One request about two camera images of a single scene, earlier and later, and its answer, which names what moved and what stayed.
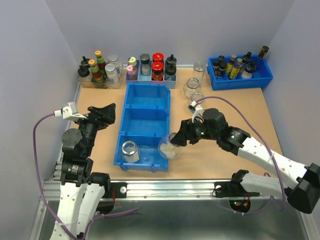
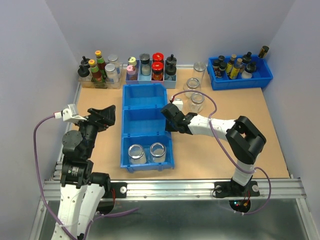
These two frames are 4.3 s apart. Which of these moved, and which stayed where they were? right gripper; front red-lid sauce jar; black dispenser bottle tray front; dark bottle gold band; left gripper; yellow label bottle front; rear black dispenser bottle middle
Moved: right gripper
Stayed: left gripper; dark bottle gold band; yellow label bottle front; front red-lid sauce jar; black dispenser bottle tray front; rear black dispenser bottle middle
